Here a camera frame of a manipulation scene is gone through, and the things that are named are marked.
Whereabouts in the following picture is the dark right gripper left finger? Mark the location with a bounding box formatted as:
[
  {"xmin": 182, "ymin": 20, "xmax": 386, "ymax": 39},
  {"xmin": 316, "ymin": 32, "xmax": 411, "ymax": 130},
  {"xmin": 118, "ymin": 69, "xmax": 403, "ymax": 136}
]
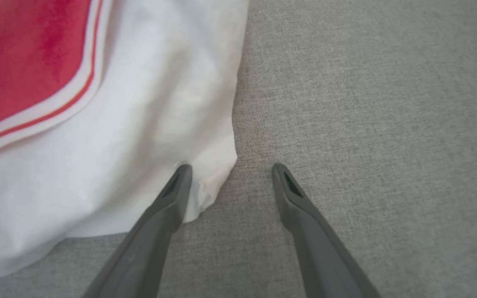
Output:
[{"xmin": 81, "ymin": 164, "xmax": 193, "ymax": 298}]

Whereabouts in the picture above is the grey fabric sofa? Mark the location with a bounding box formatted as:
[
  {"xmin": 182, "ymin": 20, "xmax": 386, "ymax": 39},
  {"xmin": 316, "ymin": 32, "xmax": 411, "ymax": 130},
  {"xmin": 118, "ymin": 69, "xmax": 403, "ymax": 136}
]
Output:
[{"xmin": 0, "ymin": 0, "xmax": 477, "ymax": 298}]

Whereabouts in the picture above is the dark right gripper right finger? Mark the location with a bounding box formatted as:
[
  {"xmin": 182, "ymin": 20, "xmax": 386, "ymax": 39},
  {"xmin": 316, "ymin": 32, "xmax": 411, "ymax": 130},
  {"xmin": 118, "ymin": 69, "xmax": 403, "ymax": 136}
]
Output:
[{"xmin": 272, "ymin": 163, "xmax": 382, "ymax": 298}]

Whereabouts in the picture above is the red jersey with white sleeves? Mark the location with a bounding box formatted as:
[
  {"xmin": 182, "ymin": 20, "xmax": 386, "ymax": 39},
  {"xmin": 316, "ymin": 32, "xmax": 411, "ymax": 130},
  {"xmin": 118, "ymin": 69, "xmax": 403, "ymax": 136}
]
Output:
[{"xmin": 0, "ymin": 0, "xmax": 250, "ymax": 280}]

